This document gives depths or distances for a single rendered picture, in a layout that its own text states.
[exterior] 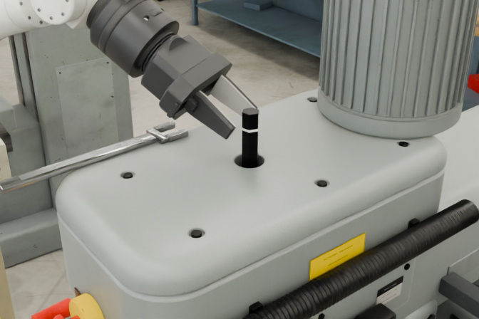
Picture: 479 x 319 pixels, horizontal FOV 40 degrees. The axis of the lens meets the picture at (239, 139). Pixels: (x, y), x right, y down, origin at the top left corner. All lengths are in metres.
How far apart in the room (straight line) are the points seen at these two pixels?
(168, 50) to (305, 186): 0.22
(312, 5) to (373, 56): 6.14
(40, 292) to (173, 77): 2.94
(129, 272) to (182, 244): 0.06
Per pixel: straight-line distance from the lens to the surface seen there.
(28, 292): 3.65
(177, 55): 0.78
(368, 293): 0.90
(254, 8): 7.11
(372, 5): 0.81
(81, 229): 0.73
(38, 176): 0.79
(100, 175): 0.79
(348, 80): 0.87
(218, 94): 0.82
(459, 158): 1.13
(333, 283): 0.76
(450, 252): 1.05
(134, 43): 0.78
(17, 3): 0.89
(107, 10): 0.79
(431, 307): 1.08
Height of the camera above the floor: 2.29
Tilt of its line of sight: 28 degrees down
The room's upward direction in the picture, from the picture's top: straight up
